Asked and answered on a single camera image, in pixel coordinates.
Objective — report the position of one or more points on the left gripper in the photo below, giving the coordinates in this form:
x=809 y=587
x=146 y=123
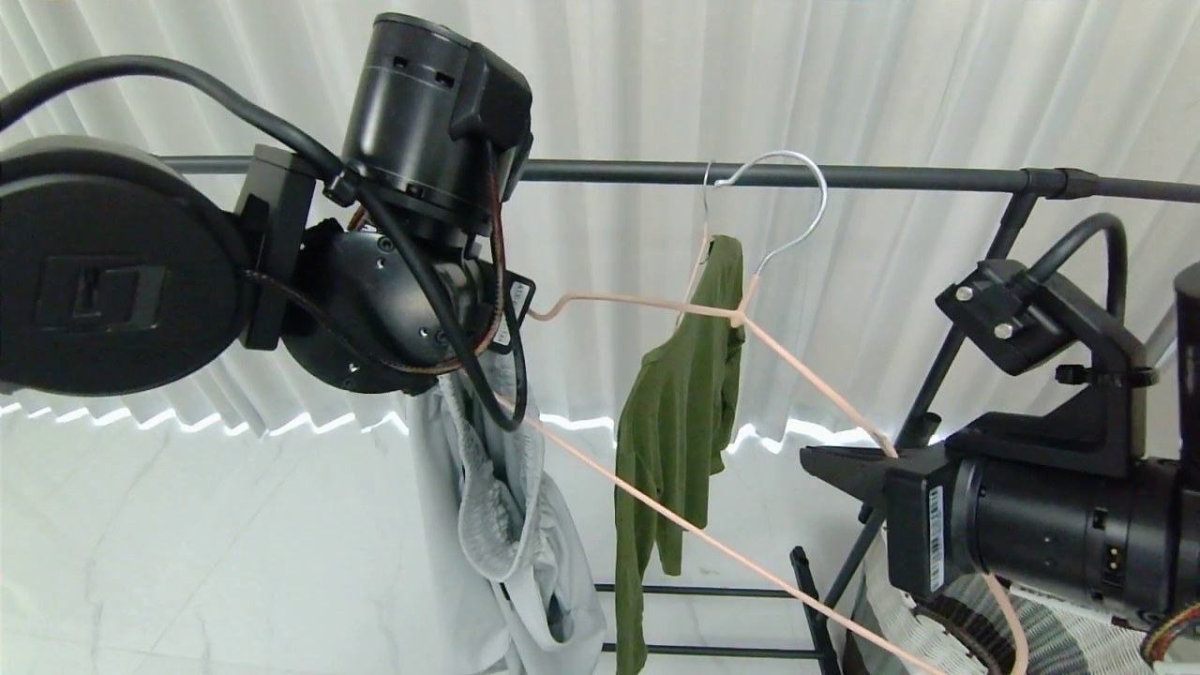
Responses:
x=375 y=309

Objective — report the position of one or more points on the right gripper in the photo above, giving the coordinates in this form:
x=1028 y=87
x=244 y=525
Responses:
x=1050 y=534

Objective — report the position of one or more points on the pale grey shorts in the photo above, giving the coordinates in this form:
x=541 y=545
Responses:
x=525 y=525

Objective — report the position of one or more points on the green printed shirt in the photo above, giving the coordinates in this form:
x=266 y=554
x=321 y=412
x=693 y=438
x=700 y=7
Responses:
x=675 y=422

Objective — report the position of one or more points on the pink clothes hanger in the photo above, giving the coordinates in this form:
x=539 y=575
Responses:
x=741 y=314
x=705 y=187

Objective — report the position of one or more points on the white laundry basket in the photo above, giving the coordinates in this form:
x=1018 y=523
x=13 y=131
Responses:
x=900 y=619

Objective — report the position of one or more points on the black clothes rack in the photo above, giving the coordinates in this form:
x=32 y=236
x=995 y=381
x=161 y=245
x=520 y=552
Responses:
x=937 y=177

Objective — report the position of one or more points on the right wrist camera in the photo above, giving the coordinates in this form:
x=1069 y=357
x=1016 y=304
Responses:
x=1022 y=319

